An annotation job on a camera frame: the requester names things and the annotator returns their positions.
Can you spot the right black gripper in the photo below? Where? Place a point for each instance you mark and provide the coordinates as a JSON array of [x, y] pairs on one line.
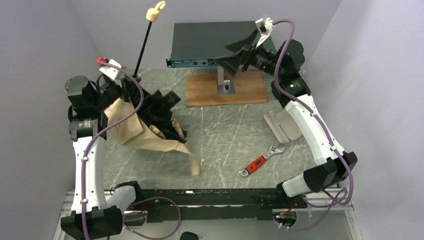
[[245, 57]]

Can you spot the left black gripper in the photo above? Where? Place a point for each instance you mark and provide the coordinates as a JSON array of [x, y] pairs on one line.
[[131, 96]]

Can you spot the beige black folding umbrella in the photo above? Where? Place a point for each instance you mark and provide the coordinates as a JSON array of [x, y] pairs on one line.
[[146, 121]]

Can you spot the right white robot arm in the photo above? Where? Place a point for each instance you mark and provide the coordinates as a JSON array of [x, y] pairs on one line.
[[332, 163]]

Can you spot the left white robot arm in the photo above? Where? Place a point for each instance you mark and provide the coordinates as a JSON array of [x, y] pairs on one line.
[[92, 215]]

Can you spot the wooden base board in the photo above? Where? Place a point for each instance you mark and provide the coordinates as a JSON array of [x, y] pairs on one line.
[[215, 89]]

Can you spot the metal stand bracket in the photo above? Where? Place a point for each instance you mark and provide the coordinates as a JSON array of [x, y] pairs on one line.
[[225, 85]]

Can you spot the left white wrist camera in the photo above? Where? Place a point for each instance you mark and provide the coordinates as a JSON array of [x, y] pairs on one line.
[[111, 72]]

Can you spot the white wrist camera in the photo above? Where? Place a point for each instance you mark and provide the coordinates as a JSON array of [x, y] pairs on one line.
[[111, 72], [265, 26]]

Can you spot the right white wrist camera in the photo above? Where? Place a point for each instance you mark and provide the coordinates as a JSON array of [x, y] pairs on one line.
[[265, 26]]

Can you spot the grey network switch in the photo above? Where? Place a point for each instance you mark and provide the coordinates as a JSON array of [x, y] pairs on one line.
[[197, 44]]

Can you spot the aluminium frame rail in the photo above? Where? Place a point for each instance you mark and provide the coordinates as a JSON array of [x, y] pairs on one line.
[[65, 211]]

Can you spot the red handled adjustable wrench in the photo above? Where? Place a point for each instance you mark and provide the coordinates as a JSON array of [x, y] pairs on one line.
[[257, 163]]

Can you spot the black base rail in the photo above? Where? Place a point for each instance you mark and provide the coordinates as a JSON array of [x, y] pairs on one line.
[[262, 204]]

